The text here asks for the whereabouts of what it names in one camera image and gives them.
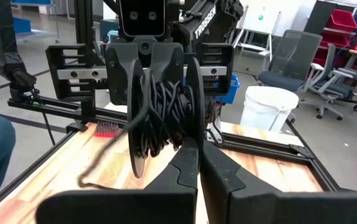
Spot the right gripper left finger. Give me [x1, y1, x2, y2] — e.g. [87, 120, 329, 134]
[35, 136, 200, 224]

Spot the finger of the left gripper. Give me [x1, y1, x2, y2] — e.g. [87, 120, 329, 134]
[151, 42, 186, 87]
[104, 42, 140, 106]

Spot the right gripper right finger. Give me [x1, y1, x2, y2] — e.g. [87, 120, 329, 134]
[200, 139, 357, 224]

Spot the thin black cord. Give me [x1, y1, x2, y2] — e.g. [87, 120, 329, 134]
[78, 71, 198, 190]

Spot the black cord spool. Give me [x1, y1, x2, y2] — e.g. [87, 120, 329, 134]
[127, 57, 206, 179]

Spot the red screw bit box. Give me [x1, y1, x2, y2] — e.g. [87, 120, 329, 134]
[93, 121, 122, 139]

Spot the blue plastic crate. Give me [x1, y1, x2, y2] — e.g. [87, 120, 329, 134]
[215, 73, 241, 105]
[0, 16, 32, 40]

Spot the white cylindrical bin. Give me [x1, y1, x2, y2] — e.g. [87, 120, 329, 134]
[239, 86, 300, 133]

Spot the white easel board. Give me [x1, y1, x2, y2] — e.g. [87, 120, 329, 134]
[233, 3, 282, 63]

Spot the grey mesh office chair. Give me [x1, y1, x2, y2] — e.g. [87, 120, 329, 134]
[257, 29, 323, 93]

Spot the red storage bin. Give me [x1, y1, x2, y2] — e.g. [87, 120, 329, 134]
[326, 8, 357, 33]

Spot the black aluminium table frame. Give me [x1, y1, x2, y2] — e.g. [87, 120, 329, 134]
[0, 0, 341, 220]

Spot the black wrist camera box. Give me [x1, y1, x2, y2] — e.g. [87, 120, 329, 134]
[118, 0, 167, 40]

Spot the white frame office chair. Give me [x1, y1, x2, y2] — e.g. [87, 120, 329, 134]
[299, 43, 357, 121]

